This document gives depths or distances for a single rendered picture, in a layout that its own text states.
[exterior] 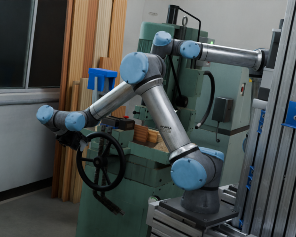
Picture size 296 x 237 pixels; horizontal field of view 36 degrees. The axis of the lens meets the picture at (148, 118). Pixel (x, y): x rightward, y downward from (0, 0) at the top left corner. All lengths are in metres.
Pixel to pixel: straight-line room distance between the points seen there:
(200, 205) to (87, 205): 0.96
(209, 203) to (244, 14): 3.14
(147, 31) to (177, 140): 0.90
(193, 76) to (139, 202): 0.73
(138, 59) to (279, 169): 0.65
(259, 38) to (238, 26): 0.23
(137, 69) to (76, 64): 2.29
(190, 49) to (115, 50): 2.49
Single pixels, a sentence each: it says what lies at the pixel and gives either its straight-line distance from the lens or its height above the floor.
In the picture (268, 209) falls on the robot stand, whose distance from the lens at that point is 1.81.
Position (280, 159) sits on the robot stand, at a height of 1.06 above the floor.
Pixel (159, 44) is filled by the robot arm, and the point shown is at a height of 1.40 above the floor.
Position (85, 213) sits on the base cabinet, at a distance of 2.58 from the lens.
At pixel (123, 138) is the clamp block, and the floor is 0.92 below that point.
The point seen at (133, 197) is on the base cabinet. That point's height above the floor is 0.62.
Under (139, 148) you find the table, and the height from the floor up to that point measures 0.88.
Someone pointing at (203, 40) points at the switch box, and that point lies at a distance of 2.62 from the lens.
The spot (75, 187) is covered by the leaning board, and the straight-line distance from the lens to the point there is 3.91.
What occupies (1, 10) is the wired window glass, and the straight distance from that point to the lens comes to 3.54.
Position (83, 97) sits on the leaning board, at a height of 0.88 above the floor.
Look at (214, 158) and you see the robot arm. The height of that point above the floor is 1.03.
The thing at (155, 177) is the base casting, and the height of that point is 0.76.
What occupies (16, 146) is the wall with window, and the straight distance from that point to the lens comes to 3.79.
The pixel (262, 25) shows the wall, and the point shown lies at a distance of 4.61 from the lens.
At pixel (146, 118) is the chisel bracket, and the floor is 1.01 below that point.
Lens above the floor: 1.40
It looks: 9 degrees down
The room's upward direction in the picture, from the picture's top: 9 degrees clockwise
